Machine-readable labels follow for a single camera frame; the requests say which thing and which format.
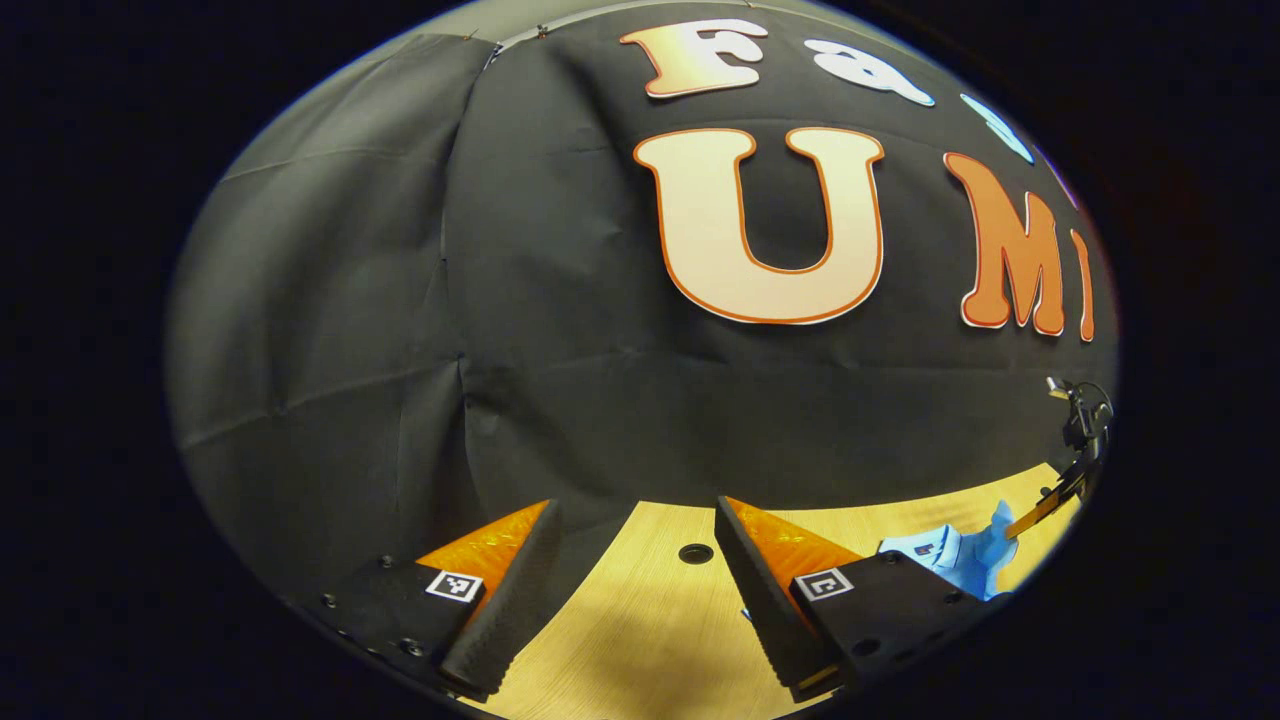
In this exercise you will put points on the dark grey side cloth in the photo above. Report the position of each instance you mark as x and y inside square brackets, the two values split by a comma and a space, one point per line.
[320, 300]

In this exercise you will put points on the light blue T-shirt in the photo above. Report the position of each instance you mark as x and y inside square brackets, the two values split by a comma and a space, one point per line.
[960, 560]

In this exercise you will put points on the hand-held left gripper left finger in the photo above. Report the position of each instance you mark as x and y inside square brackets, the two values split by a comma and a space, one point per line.
[510, 600]

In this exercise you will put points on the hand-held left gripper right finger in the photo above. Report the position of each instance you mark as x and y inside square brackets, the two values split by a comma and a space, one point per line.
[765, 600]

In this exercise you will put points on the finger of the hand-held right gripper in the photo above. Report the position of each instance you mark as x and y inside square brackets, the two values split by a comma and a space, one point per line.
[1050, 505]

